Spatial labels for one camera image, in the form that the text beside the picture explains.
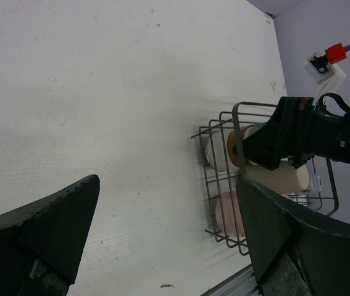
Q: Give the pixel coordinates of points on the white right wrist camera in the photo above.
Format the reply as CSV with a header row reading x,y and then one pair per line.
x,y
327,76

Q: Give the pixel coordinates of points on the pink hexagonal mug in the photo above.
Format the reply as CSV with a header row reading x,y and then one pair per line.
x,y
228,216

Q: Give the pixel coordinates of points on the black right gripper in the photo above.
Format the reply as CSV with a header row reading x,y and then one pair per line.
x,y
265,143

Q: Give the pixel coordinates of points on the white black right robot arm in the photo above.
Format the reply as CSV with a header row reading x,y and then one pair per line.
x,y
329,131

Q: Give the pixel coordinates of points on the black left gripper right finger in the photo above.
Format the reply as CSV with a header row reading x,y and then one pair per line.
x,y
293,250

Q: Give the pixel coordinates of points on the beige tall cup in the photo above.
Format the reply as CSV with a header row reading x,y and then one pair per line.
x,y
286,179

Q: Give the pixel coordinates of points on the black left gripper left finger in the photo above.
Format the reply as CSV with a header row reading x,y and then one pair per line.
x,y
41,243

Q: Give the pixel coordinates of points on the clear glass cup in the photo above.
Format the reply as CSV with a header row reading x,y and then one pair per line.
x,y
315,184

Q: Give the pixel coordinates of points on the grey wire dish rack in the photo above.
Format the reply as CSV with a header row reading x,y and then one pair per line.
x,y
219,182

